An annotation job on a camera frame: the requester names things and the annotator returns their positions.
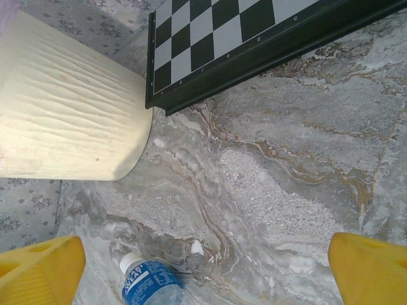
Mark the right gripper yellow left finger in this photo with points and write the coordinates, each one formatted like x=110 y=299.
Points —
x=38 y=276

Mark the blue-label bottle white cap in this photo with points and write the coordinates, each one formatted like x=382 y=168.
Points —
x=149 y=282

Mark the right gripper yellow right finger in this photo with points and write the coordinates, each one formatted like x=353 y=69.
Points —
x=372 y=276

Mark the cream ribbed waste bin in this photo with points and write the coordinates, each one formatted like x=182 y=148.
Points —
x=63 y=111

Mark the black and grey chessboard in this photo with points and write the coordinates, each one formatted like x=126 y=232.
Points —
x=222 y=31

